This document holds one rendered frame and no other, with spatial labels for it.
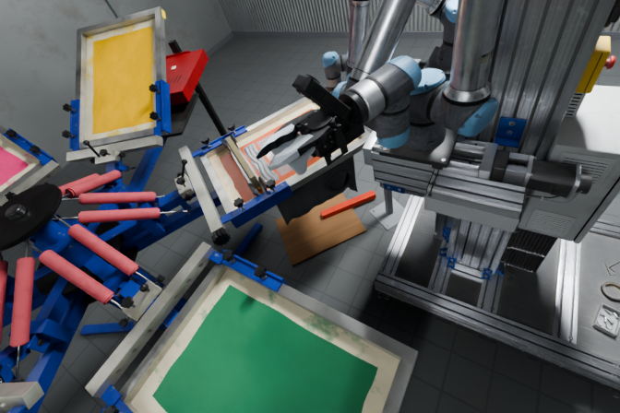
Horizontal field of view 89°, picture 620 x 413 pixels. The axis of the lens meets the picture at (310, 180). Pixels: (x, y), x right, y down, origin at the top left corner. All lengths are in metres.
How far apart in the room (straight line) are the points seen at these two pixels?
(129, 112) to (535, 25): 1.92
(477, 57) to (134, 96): 1.81
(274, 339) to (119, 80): 1.73
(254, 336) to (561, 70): 1.22
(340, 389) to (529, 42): 1.09
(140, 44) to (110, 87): 0.31
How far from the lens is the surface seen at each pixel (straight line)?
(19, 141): 2.44
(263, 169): 1.62
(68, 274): 1.51
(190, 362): 1.28
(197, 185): 1.60
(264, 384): 1.15
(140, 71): 2.20
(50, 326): 1.64
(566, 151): 1.24
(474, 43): 0.84
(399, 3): 0.80
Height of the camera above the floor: 2.02
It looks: 46 degrees down
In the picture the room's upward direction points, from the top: 19 degrees counter-clockwise
